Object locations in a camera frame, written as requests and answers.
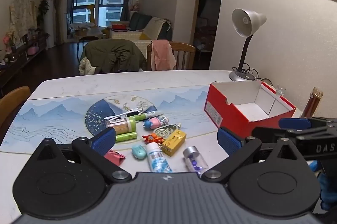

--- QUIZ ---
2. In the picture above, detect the wooden dining chair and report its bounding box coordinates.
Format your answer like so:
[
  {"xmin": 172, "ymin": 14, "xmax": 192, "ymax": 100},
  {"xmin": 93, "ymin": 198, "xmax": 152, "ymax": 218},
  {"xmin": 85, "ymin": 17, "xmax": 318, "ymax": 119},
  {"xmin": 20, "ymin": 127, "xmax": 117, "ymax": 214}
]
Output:
[
  {"xmin": 0, "ymin": 86, "xmax": 31, "ymax": 132},
  {"xmin": 146, "ymin": 41, "xmax": 197, "ymax": 71}
]

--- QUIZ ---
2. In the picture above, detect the grey-blue correction tape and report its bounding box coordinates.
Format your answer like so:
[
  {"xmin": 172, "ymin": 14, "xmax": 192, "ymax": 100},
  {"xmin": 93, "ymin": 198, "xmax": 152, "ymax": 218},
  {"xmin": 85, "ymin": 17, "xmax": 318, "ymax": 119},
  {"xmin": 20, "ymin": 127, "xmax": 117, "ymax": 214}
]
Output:
[{"xmin": 154, "ymin": 123, "xmax": 182, "ymax": 138}]

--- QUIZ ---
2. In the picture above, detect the glass vial silver cap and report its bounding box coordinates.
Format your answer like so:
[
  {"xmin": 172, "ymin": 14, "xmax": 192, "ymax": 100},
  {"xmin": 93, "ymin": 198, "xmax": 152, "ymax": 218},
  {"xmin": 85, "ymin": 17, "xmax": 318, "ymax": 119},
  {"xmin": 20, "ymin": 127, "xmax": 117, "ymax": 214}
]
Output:
[{"xmin": 183, "ymin": 145, "xmax": 210, "ymax": 177}]

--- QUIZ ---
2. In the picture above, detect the green jacket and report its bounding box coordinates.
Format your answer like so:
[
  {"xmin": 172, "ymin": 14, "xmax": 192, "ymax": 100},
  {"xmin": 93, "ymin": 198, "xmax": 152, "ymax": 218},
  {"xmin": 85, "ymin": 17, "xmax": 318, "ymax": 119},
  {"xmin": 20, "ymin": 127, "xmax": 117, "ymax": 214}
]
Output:
[{"xmin": 84, "ymin": 39, "xmax": 146, "ymax": 74}]

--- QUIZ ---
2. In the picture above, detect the small yellow box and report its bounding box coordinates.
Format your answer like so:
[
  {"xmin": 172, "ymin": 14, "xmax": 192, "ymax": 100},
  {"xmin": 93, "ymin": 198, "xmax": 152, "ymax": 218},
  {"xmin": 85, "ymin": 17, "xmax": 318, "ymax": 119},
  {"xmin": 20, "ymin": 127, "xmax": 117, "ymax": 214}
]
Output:
[{"xmin": 161, "ymin": 130, "xmax": 187, "ymax": 156}]

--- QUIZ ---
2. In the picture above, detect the green lip balm tube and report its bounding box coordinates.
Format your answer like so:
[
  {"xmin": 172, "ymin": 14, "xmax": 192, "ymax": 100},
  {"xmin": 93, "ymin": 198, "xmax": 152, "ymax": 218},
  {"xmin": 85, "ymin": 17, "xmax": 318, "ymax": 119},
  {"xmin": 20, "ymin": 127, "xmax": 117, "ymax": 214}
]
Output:
[{"xmin": 115, "ymin": 132, "xmax": 137, "ymax": 143}]

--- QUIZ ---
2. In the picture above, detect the cream throw blanket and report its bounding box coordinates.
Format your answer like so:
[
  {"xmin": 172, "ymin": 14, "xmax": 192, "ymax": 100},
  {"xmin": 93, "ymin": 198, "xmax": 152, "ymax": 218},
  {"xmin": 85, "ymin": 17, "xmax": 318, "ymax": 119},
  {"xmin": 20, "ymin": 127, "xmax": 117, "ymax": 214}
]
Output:
[{"xmin": 139, "ymin": 17, "xmax": 170, "ymax": 41}]

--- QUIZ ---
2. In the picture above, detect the orange toy keychain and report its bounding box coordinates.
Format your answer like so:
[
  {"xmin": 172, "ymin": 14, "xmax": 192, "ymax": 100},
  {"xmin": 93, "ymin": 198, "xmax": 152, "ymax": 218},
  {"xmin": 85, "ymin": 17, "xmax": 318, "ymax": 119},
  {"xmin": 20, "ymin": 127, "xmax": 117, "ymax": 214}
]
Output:
[{"xmin": 142, "ymin": 134, "xmax": 166, "ymax": 147}]

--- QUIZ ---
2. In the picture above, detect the glass balcony door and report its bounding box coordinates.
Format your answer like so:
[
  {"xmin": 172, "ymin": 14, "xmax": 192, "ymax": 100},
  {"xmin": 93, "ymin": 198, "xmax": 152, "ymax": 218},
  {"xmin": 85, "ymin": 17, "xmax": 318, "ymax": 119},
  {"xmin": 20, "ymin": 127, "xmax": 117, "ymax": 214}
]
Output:
[{"xmin": 67, "ymin": 0, "xmax": 124, "ymax": 27}]

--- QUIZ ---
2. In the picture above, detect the cream puffy jacket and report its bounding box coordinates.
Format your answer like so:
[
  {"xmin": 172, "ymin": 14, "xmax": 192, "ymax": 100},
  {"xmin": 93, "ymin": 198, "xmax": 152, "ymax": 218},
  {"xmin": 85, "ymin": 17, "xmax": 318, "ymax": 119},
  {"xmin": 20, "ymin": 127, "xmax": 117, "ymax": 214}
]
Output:
[{"xmin": 78, "ymin": 56, "xmax": 96, "ymax": 76}]

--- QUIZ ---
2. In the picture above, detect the white tube blue label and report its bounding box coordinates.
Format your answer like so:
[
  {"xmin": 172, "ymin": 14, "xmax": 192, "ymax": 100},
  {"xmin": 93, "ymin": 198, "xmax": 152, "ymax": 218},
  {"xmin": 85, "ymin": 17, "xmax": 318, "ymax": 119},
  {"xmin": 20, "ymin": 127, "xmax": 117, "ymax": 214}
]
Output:
[{"xmin": 145, "ymin": 142, "xmax": 173, "ymax": 173}]

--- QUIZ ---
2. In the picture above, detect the red cardboard box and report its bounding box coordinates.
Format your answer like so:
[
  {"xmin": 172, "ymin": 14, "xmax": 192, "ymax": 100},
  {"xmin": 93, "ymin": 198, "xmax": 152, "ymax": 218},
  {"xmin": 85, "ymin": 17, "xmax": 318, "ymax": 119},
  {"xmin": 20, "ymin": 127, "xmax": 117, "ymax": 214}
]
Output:
[{"xmin": 204, "ymin": 80, "xmax": 297, "ymax": 136}]

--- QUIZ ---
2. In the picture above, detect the yellow giraffe toy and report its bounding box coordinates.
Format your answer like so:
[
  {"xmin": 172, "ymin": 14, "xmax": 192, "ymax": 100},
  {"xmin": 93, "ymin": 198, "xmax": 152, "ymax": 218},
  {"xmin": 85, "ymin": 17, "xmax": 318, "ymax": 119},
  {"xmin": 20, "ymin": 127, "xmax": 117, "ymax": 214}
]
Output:
[{"xmin": 86, "ymin": 4, "xmax": 96, "ymax": 24}]

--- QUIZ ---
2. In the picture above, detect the green marker pen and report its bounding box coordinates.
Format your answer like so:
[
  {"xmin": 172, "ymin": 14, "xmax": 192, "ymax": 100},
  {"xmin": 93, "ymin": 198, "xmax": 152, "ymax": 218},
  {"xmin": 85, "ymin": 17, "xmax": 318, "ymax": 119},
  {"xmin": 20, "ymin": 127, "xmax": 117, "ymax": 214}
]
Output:
[{"xmin": 134, "ymin": 110, "xmax": 165, "ymax": 122}]

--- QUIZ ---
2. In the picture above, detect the coffee table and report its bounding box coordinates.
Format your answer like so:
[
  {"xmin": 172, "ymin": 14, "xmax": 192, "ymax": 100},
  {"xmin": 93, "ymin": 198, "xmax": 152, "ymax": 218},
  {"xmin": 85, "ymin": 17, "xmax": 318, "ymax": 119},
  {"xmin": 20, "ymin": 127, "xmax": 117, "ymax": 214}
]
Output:
[{"xmin": 69, "ymin": 23, "xmax": 104, "ymax": 43}]

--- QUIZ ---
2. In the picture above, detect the printed wall cloth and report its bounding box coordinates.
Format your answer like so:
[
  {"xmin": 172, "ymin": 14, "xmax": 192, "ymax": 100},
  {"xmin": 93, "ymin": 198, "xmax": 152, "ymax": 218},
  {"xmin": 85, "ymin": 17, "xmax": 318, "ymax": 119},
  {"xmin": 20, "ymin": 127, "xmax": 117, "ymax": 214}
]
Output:
[{"xmin": 9, "ymin": 0, "xmax": 38, "ymax": 41}]

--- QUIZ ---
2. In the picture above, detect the toothpick jar green lid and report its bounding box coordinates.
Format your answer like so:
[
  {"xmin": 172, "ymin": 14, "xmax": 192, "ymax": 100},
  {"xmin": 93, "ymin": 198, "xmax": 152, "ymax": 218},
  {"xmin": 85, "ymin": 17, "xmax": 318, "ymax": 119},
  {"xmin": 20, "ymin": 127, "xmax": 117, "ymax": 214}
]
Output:
[{"xmin": 105, "ymin": 117, "xmax": 137, "ymax": 135}]

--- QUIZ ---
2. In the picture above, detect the brown glass bottle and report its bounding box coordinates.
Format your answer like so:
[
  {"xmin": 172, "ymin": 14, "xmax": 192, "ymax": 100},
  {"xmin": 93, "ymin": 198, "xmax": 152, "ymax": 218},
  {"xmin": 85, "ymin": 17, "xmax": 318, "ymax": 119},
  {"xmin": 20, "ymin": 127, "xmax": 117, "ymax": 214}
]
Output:
[{"xmin": 300, "ymin": 87, "xmax": 324, "ymax": 119}]

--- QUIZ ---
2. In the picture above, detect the white standing air conditioner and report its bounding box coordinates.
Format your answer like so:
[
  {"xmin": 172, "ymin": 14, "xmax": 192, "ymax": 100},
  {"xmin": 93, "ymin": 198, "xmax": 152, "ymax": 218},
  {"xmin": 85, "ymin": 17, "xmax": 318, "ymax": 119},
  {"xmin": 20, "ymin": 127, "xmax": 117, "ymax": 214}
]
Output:
[{"xmin": 43, "ymin": 0, "xmax": 56, "ymax": 49}]

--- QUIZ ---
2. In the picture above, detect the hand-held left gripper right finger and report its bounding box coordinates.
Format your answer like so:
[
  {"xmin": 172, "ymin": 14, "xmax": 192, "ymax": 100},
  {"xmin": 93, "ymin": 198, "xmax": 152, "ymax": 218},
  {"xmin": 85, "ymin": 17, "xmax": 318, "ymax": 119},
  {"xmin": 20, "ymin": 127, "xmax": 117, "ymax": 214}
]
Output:
[{"xmin": 201, "ymin": 127, "xmax": 306, "ymax": 184}]

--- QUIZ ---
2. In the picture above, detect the teal oval eraser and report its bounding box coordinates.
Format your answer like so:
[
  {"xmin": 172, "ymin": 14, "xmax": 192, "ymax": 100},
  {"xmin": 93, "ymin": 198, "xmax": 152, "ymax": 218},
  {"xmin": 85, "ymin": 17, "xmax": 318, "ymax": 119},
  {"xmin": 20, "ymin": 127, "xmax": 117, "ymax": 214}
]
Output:
[{"xmin": 132, "ymin": 144, "xmax": 146, "ymax": 160}]

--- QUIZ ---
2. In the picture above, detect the dark green sofa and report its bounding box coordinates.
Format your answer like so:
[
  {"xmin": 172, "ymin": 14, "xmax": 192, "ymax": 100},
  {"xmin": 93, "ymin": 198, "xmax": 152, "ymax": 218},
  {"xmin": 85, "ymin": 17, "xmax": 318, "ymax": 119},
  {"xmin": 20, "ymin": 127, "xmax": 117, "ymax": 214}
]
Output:
[{"xmin": 108, "ymin": 12, "xmax": 173, "ymax": 41}]

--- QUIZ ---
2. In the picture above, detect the white desk lamp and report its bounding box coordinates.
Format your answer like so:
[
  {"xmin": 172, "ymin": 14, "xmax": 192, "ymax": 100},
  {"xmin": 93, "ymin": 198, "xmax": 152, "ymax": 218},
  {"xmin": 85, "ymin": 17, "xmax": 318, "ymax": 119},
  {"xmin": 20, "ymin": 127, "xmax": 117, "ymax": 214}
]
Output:
[{"xmin": 229, "ymin": 8, "xmax": 267, "ymax": 82}]

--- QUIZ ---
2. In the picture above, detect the white pen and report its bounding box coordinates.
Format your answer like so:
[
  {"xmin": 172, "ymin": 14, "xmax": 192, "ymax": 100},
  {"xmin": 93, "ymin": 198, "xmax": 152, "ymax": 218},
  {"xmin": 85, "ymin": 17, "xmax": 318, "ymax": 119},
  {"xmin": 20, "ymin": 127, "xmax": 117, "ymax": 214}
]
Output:
[{"xmin": 104, "ymin": 108, "xmax": 144, "ymax": 120}]

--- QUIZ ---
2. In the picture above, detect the person's right hand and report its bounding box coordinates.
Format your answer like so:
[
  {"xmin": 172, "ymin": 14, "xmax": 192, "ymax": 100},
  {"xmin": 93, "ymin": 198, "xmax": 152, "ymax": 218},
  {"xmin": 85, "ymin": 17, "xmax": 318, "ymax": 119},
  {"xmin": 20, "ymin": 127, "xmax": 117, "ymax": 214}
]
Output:
[{"xmin": 309, "ymin": 161, "xmax": 337, "ymax": 211}]

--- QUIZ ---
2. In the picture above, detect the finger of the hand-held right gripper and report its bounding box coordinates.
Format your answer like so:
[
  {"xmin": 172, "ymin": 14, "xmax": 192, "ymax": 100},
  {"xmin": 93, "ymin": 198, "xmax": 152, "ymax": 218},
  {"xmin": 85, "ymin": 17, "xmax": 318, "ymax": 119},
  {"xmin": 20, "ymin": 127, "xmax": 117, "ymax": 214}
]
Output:
[
  {"xmin": 278, "ymin": 117, "xmax": 337, "ymax": 135},
  {"xmin": 251, "ymin": 126, "xmax": 329, "ymax": 145}
]

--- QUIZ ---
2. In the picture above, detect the pink pig figure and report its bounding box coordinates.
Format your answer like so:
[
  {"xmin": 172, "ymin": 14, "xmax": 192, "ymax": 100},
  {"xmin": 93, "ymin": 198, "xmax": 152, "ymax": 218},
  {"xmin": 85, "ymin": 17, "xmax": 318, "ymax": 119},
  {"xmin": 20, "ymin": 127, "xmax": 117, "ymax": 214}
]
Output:
[{"xmin": 143, "ymin": 117, "xmax": 169, "ymax": 131}]

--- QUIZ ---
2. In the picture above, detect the dark low cabinet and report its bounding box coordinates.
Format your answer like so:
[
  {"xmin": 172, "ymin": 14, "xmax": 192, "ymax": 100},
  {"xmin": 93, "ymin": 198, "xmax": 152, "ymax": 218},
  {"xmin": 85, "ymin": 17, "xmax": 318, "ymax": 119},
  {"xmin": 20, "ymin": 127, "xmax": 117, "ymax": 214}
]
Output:
[{"xmin": 0, "ymin": 37, "xmax": 48, "ymax": 90}]

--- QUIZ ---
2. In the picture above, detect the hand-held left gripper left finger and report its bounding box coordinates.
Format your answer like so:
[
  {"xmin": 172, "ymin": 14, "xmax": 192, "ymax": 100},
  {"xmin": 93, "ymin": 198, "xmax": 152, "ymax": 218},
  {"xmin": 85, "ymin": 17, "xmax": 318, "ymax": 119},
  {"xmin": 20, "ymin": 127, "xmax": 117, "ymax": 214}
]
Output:
[{"xmin": 32, "ymin": 127, "xmax": 132, "ymax": 184}]

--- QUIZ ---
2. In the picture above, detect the green house plant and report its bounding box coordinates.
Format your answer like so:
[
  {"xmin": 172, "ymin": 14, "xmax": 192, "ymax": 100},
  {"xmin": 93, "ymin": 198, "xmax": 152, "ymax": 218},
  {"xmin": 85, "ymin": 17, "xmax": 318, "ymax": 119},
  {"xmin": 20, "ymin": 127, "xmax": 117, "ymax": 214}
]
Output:
[{"xmin": 37, "ymin": 0, "xmax": 50, "ymax": 37}]

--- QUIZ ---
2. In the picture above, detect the red paper packet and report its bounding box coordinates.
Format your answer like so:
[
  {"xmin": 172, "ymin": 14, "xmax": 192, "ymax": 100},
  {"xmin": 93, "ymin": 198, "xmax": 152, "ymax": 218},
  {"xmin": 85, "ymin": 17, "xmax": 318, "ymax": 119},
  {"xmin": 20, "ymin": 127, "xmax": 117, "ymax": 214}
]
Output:
[{"xmin": 104, "ymin": 150, "xmax": 126, "ymax": 167}]

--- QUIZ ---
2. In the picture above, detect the pink cloth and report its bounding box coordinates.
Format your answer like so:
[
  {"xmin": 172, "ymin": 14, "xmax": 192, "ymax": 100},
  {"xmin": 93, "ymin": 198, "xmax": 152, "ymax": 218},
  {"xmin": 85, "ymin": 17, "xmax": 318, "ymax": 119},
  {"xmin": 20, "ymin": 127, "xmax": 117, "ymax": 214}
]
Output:
[{"xmin": 151, "ymin": 40, "xmax": 176, "ymax": 71}]

